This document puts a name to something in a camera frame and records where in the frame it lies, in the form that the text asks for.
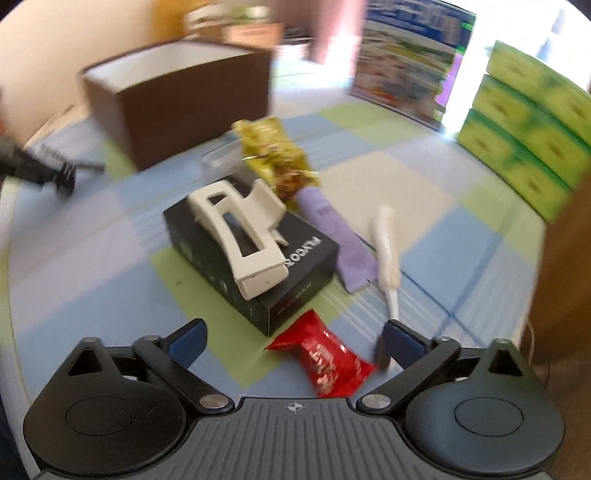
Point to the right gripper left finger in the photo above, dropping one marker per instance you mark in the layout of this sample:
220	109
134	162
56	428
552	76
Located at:
169	359

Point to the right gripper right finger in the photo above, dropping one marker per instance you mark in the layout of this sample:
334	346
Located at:
424	362

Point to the red snack packet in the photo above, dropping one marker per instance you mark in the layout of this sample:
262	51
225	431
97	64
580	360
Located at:
333	368

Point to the white handled brush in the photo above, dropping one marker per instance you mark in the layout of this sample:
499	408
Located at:
389	265

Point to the black shaver product box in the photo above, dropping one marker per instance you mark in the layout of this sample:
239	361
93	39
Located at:
311	258

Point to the white hair claw clip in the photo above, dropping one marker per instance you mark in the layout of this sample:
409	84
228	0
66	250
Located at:
245	227

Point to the yellow snack packet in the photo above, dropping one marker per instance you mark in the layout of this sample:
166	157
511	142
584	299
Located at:
270	153

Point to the purple cream tube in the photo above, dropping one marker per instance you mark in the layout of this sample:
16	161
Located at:
356	265

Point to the brown cardboard storage box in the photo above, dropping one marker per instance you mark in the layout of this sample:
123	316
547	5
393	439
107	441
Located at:
158	101

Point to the clear plastic packet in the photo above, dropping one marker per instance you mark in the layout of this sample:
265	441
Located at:
222	161

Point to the green tissue pack stack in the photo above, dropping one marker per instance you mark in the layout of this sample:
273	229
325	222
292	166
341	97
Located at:
531	126

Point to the brown cardboard carton background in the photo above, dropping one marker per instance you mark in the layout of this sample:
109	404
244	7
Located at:
250	26

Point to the blue milk carton box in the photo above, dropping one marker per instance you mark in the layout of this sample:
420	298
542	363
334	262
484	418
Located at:
409	56

